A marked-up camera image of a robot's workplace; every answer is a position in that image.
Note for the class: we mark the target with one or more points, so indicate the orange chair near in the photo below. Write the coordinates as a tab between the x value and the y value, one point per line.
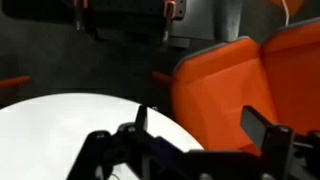
209	89

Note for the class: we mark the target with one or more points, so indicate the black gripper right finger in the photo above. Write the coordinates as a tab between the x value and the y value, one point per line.
285	154

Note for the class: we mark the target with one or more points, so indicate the orange seat edge left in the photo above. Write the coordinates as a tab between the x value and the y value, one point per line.
14	82

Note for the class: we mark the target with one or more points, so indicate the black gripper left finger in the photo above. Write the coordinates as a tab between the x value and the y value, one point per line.
147	157

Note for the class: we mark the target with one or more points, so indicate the orange chair far right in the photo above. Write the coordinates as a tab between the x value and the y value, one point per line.
291	58

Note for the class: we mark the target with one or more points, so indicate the orange chair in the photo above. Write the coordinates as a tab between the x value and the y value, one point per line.
209	89
291	58

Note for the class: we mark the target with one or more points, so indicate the dark grey equipment cabinet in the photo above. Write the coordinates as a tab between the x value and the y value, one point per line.
163	22

